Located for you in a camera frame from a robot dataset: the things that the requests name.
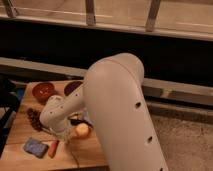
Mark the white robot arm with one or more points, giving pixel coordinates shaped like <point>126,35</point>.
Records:
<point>112,95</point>

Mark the purple bowl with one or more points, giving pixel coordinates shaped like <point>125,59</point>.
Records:
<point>72,87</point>

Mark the orange bowl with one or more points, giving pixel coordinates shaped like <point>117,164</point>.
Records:
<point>43,91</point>

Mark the yellow round fruit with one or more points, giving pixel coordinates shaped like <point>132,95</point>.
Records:
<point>82,130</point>

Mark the brown pine cone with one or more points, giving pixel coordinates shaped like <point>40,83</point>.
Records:
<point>33,117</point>

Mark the orange carrot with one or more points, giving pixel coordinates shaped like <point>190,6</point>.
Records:
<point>53,148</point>

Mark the blue sponge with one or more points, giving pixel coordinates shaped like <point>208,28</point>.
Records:
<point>35,147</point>

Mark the dark chair at left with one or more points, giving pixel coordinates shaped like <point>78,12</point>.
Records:
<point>7,99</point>

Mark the wooden board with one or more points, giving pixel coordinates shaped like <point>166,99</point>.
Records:
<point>79,154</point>

